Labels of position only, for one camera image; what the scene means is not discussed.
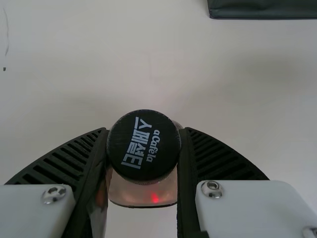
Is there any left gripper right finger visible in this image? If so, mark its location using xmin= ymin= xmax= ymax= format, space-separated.
xmin=175 ymin=126 xmax=317 ymax=238

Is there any dark grey bag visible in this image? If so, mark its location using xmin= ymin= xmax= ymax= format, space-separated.
xmin=207 ymin=0 xmax=317 ymax=20

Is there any dark coffee bottle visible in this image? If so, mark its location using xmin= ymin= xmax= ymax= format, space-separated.
xmin=106 ymin=108 xmax=184 ymax=185

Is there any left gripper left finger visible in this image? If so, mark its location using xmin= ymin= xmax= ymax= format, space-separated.
xmin=0 ymin=127 xmax=111 ymax=238

